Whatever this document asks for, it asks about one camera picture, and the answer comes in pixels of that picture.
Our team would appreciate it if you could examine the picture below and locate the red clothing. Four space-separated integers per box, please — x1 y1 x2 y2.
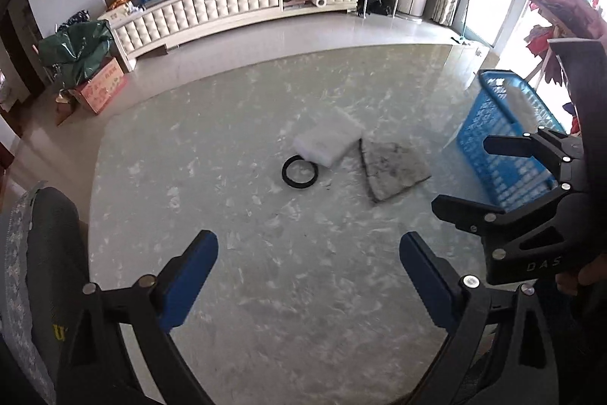
524 23 563 83

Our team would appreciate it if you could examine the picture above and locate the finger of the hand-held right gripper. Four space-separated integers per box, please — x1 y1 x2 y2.
431 191 585 245
484 127 584 165

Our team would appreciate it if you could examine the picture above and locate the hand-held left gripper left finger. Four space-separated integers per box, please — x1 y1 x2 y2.
61 229 220 405

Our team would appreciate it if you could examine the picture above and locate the chair with grey cover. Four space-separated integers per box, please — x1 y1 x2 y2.
0 184 92 405

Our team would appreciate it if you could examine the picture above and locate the green plastic bag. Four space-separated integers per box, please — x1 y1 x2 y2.
38 20 115 85

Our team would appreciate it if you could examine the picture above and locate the grey dirty cloth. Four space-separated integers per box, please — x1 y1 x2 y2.
359 137 432 203

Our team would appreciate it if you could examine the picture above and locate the black ring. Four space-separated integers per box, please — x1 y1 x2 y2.
281 154 318 188

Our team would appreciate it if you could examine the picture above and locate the person's right hand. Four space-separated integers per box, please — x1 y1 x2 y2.
556 260 607 298

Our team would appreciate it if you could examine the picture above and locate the printed cardboard box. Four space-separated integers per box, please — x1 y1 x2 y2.
73 56 128 115

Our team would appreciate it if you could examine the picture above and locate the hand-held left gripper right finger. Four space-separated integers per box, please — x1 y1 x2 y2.
398 231 565 405

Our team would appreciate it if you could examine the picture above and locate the white foam pack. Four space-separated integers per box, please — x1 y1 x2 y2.
292 108 365 169

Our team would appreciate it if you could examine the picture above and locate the pink clothing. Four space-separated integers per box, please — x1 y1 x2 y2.
514 0 602 40

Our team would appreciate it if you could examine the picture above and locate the blue plastic basket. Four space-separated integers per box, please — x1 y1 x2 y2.
456 69 570 209

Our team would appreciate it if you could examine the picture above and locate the cream tufted TV cabinet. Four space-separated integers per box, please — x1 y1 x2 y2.
98 0 363 72

